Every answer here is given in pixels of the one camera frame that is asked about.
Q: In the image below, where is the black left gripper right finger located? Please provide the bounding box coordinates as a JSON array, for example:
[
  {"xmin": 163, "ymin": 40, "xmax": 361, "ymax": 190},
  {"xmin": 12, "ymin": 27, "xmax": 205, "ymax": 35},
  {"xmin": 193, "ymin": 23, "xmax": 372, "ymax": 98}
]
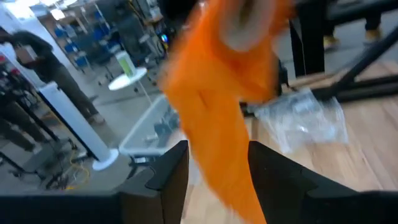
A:
[{"xmin": 248, "ymin": 140, "xmax": 358, "ymax": 224}]

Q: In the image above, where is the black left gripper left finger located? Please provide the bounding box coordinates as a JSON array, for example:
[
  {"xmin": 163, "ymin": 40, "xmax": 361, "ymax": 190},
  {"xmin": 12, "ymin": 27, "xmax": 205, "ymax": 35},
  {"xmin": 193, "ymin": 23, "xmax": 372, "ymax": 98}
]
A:
[{"xmin": 119, "ymin": 139, "xmax": 190, "ymax": 224}]

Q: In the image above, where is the orange elastic bandage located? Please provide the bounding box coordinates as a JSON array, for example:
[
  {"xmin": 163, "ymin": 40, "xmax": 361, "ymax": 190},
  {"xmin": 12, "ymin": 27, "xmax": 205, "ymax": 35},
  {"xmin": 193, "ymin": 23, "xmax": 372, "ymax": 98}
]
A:
[{"xmin": 158, "ymin": 0, "xmax": 296, "ymax": 224}]

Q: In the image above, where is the clear plastic bin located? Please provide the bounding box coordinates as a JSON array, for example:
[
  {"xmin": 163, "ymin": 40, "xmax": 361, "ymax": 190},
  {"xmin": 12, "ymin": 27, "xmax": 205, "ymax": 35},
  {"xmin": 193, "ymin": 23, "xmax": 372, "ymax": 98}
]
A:
[{"xmin": 118, "ymin": 93, "xmax": 181, "ymax": 156}]

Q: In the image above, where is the clear plastic bag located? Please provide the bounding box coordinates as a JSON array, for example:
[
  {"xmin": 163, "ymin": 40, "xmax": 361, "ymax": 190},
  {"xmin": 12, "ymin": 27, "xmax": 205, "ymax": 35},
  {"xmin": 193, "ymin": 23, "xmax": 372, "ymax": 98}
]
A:
[{"xmin": 253, "ymin": 88, "xmax": 349, "ymax": 153}]

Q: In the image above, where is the white round side table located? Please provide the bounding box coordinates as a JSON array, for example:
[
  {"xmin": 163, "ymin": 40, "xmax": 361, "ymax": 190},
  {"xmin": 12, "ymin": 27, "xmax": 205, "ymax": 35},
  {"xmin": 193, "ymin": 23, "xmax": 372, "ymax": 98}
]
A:
[{"xmin": 108, "ymin": 67, "xmax": 153, "ymax": 103}]

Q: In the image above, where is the white floor lamp base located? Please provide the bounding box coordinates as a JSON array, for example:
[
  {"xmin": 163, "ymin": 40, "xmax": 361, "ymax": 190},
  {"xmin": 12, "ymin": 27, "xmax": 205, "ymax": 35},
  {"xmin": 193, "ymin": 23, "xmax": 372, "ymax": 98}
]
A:
[{"xmin": 37, "ymin": 81, "xmax": 119, "ymax": 172}]

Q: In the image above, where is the green and white wipes canister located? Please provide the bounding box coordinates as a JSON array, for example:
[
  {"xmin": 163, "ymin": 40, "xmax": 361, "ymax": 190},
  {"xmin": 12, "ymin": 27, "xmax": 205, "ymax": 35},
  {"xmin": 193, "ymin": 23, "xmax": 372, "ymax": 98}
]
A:
[{"xmin": 114, "ymin": 50, "xmax": 137, "ymax": 78}]

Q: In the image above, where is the person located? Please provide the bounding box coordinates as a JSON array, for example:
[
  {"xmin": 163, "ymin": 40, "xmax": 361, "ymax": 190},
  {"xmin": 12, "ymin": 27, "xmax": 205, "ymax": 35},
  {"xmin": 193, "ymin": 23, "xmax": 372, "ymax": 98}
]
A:
[
  {"xmin": 0, "ymin": 26, "xmax": 106, "ymax": 125},
  {"xmin": 322, "ymin": 0, "xmax": 383, "ymax": 52}
]

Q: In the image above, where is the black equipment stand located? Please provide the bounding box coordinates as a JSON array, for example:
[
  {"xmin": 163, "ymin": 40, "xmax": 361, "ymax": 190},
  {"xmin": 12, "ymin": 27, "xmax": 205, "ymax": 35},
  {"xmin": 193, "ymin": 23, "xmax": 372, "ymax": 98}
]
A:
[{"xmin": 0, "ymin": 55, "xmax": 78, "ymax": 190}]

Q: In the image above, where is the blue storage bin shelf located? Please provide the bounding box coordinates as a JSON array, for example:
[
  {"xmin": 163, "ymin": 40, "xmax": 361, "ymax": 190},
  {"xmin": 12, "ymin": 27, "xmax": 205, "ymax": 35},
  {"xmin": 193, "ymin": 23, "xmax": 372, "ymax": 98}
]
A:
[{"xmin": 52, "ymin": 9, "xmax": 125, "ymax": 72}]

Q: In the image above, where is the yellow floor cable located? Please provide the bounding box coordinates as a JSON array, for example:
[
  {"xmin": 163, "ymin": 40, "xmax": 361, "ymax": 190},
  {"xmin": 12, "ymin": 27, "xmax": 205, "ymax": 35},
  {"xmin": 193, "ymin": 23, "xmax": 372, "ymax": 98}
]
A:
[{"xmin": 63, "ymin": 149, "xmax": 91, "ymax": 190}]

